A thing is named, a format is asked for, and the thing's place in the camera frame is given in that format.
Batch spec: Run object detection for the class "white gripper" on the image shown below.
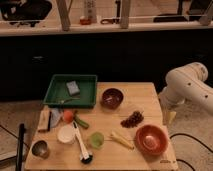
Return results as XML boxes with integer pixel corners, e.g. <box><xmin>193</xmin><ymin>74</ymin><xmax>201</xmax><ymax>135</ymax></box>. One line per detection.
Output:
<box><xmin>159</xmin><ymin>94</ymin><xmax>176</xmax><ymax>125</ymax></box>

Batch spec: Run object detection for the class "dark purple grape bunch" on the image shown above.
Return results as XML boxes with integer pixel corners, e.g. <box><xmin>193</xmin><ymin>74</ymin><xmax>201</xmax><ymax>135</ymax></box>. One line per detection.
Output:
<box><xmin>121</xmin><ymin>111</ymin><xmax>144</xmax><ymax>128</ymax></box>

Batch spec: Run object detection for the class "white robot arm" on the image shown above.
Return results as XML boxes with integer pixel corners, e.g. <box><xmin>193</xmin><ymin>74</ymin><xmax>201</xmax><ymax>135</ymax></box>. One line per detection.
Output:
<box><xmin>158</xmin><ymin>62</ymin><xmax>213</xmax><ymax>125</ymax></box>

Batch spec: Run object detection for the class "metal cup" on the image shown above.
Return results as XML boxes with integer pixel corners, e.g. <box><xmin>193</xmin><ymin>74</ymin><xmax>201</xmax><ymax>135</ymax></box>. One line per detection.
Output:
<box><xmin>32</xmin><ymin>140</ymin><xmax>50</xmax><ymax>159</ymax></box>

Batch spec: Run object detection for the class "red bowl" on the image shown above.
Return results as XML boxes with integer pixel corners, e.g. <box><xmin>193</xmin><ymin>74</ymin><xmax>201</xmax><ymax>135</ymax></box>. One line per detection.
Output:
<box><xmin>135</xmin><ymin>124</ymin><xmax>168</xmax><ymax>156</ymax></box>

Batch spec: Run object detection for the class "dark maroon bowl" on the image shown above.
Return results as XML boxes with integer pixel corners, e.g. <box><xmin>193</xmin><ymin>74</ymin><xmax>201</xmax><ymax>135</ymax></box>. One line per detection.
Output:
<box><xmin>101</xmin><ymin>88</ymin><xmax>124</xmax><ymax>109</ymax></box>

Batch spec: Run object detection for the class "green cucumber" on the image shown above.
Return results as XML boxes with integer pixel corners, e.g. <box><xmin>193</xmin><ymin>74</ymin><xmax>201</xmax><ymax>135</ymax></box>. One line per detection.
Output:
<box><xmin>74</xmin><ymin>115</ymin><xmax>89</xmax><ymax>129</ymax></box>

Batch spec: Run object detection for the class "grey sponge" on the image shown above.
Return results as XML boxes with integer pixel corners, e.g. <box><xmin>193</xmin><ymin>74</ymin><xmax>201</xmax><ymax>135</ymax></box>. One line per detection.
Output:
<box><xmin>66</xmin><ymin>81</ymin><xmax>80</xmax><ymax>95</ymax></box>

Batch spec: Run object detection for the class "orange ball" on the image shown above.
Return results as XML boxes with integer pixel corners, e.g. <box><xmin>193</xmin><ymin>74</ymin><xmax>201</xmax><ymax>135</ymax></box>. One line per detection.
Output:
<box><xmin>63</xmin><ymin>110</ymin><xmax>74</xmax><ymax>123</ymax></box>

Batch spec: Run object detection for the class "metal fork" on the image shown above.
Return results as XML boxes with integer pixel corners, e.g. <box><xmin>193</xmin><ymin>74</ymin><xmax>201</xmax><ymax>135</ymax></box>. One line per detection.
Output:
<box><xmin>58</xmin><ymin>97</ymin><xmax>80</xmax><ymax>104</ymax></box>

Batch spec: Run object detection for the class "light blue cloth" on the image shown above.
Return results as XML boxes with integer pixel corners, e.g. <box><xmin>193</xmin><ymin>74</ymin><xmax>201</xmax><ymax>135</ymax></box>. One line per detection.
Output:
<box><xmin>50</xmin><ymin>108</ymin><xmax>62</xmax><ymax>128</ymax></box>

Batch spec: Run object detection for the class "green plastic tray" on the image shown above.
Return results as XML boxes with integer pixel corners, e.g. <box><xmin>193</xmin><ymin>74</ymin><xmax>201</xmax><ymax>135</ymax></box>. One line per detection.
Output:
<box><xmin>43</xmin><ymin>74</ymin><xmax>97</xmax><ymax>108</ymax></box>

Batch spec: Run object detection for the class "wooden block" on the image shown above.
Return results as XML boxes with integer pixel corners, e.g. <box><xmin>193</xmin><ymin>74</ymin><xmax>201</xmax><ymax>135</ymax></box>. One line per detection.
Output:
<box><xmin>38</xmin><ymin>106</ymin><xmax>50</xmax><ymax>132</ymax></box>

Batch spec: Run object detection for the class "black pole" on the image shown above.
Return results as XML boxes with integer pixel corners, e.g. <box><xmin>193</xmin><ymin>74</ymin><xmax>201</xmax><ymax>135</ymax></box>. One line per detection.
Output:
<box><xmin>15</xmin><ymin>123</ymin><xmax>25</xmax><ymax>171</ymax></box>

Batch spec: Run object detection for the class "black cable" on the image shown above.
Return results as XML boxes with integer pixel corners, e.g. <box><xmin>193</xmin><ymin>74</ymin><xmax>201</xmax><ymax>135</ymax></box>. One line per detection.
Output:
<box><xmin>169</xmin><ymin>132</ymin><xmax>213</xmax><ymax>171</ymax></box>

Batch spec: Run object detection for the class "white handled brush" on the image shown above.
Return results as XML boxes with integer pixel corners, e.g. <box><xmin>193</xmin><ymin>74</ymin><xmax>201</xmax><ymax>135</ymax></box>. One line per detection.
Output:
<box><xmin>73</xmin><ymin>122</ymin><xmax>93</xmax><ymax>164</ymax></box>

